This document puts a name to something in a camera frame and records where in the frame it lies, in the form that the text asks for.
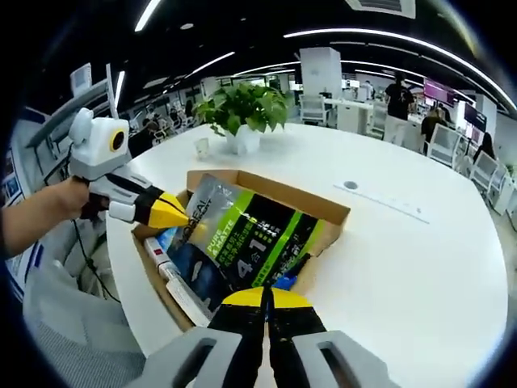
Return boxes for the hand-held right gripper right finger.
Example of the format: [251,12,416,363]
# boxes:
[266,287,401,388]

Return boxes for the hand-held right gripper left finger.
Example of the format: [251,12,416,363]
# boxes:
[124,287,267,388]

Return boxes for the blue wet wipes soft item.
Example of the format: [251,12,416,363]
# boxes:
[155,226,182,255]

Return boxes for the white printed carton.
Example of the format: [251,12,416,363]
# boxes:
[164,274,216,325]

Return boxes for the green black silver pouch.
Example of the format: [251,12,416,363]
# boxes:
[166,173,327,312]

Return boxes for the brown cardboard shoe box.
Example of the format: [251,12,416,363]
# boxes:
[131,169,351,333]

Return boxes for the person's left hand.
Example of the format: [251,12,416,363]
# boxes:
[54,176,92,222]

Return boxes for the grey storage shelf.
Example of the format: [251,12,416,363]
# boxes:
[23,62,122,187]

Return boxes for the blue white tissue package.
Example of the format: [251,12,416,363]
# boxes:
[273,274,301,293]

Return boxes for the grey mesh office chair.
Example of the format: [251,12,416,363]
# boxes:
[22,258,147,388]

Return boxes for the potted green plant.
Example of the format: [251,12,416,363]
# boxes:
[192,80,291,158]

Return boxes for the white table power panel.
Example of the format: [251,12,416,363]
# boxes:
[333,179,431,225]

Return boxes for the white office chair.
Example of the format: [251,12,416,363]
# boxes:
[469,150,501,192]
[427,122,462,167]

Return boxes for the purple lit monitor screen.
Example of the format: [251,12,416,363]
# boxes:
[422,78,456,108]

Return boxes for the dark monitor screen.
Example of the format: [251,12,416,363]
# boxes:
[463,102,489,127]

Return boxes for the long ceiling light strip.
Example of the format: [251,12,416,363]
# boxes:
[283,27,517,112]

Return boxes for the ceiling air conditioner vent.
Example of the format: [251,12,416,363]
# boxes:
[345,0,417,20]

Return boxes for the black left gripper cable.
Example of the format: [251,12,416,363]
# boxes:
[71,217,122,304]

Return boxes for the blue wall display board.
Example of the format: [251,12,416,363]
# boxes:
[2,149,26,203]

